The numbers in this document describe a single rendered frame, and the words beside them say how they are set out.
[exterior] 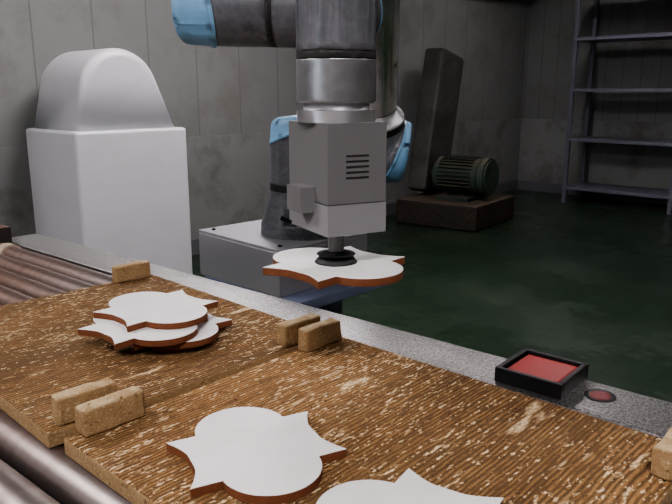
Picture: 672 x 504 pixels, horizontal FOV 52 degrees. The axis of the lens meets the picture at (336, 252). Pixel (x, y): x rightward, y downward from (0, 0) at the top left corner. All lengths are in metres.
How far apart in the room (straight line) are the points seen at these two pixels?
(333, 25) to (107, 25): 4.37
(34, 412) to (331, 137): 0.37
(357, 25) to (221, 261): 0.78
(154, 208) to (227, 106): 1.53
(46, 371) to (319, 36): 0.45
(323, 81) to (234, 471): 0.34
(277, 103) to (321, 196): 5.20
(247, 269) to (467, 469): 0.78
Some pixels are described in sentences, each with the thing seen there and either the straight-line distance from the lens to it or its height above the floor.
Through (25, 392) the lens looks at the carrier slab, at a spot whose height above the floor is 0.94.
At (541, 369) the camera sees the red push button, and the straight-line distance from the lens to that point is 0.79.
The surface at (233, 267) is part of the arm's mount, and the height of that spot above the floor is 0.90.
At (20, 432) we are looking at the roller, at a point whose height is 0.92.
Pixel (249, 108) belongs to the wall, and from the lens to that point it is 5.62.
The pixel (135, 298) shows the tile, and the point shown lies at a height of 0.97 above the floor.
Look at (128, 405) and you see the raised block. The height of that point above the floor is 0.95.
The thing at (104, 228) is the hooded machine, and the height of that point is 0.48.
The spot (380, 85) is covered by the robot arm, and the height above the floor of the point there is 1.24.
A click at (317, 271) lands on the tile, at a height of 1.06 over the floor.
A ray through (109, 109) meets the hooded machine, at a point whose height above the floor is 1.13.
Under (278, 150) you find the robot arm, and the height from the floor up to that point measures 1.12.
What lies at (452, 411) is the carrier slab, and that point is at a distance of 0.66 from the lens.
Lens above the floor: 1.23
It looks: 13 degrees down
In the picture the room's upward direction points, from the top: straight up
